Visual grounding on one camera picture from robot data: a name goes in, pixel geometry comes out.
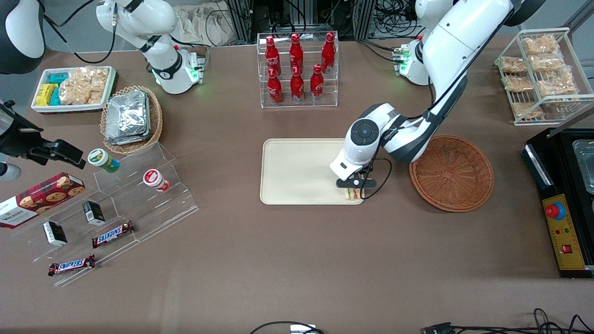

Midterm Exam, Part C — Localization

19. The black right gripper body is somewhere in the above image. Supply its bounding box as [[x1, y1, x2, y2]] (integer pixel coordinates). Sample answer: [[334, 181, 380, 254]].
[[0, 100, 48, 161]]

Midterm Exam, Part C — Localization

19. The beige plastic tray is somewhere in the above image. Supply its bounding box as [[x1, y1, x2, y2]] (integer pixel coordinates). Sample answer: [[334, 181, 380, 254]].
[[260, 138, 365, 206]]

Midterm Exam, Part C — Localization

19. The round brown wicker basket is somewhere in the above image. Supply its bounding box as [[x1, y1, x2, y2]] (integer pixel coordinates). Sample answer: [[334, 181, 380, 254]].
[[409, 135, 494, 213]]

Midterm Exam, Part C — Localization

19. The tan wicker basket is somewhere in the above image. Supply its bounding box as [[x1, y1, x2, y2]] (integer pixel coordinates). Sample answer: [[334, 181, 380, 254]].
[[100, 85, 163, 155]]

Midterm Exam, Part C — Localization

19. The green lidded cup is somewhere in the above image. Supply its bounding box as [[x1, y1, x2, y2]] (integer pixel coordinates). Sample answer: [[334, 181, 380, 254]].
[[88, 148, 120, 174]]

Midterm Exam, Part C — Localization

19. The white rectangular snack bin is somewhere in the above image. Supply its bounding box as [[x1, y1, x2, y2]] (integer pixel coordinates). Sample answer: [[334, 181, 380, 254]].
[[31, 66, 117, 115]]

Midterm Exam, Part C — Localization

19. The yellow snack packet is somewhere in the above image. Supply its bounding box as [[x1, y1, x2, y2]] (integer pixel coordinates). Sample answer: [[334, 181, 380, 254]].
[[36, 83, 59, 107]]

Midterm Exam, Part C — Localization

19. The red tartan cookie box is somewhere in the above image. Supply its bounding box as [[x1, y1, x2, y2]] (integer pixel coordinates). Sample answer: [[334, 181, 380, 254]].
[[0, 172, 87, 230]]

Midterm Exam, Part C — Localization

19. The small black box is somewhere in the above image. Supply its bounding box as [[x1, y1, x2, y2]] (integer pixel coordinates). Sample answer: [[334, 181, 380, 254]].
[[82, 200, 106, 227], [42, 221, 68, 247]]

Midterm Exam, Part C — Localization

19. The clear bag of chips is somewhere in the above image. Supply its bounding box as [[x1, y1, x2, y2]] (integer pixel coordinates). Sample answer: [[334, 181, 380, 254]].
[[59, 66, 110, 105]]

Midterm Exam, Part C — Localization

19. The stack of silver foil packs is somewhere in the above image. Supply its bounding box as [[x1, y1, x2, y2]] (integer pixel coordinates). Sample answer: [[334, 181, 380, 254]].
[[105, 90, 152, 146]]

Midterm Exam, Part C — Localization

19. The teal snack packet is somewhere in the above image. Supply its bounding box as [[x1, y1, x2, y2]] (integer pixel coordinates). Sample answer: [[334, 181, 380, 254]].
[[48, 72, 71, 107]]

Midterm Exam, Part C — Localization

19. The clear acrylic bottle rack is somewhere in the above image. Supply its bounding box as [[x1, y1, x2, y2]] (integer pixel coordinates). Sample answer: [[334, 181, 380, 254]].
[[257, 32, 339, 109]]

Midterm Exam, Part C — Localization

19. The red cola bottle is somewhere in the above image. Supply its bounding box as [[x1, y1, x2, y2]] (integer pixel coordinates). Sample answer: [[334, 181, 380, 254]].
[[265, 36, 282, 76], [290, 66, 305, 104], [310, 64, 325, 102], [267, 69, 284, 105], [289, 33, 304, 73], [321, 32, 336, 73]]

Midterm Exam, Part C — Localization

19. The red lidded cup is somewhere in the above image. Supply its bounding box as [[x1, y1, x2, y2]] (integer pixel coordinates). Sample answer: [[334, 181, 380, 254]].
[[142, 169, 171, 193]]

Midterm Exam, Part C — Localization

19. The Snickers chocolate bar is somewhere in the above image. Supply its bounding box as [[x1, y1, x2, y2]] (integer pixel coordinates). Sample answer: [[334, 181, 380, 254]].
[[47, 254, 96, 277], [91, 220, 136, 249]]

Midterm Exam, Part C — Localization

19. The clear acrylic stepped display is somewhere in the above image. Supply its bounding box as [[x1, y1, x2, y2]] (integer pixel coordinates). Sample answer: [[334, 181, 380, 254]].
[[9, 141, 200, 288]]

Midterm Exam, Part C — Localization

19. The clear bag of brown snacks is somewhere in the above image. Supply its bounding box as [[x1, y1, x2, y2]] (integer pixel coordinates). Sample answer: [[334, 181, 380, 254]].
[[503, 75, 535, 93], [523, 35, 559, 56], [536, 73, 579, 97], [529, 54, 565, 73], [500, 56, 528, 75], [511, 102, 544, 119]]

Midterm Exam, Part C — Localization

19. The black machine with yellow panel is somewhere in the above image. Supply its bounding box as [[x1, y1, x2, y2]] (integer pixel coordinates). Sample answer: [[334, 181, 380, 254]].
[[522, 125, 594, 279]]

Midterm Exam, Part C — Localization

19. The metal pan in machine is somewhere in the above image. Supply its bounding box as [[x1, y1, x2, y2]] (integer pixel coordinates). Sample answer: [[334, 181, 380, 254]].
[[572, 139, 594, 195]]

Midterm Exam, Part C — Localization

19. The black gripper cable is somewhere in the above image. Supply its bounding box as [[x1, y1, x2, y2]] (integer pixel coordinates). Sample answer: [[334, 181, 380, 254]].
[[359, 158, 393, 200]]

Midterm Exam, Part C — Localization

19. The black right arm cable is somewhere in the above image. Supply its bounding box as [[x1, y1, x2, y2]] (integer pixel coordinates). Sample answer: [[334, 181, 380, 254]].
[[43, 0, 117, 64]]

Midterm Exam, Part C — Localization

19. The black cable with white plug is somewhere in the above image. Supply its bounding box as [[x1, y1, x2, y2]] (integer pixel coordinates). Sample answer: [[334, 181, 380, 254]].
[[250, 321, 326, 334]]

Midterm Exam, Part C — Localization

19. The black cable with connector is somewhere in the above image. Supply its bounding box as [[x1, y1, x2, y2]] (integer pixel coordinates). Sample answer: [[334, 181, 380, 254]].
[[421, 308, 594, 334]]

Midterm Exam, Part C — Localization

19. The white wire rack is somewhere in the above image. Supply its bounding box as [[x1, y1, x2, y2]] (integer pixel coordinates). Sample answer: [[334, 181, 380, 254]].
[[495, 27, 594, 126]]

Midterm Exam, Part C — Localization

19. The aluminium frame bar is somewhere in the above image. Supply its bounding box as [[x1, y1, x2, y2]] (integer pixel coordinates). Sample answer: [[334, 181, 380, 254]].
[[563, 0, 594, 34]]

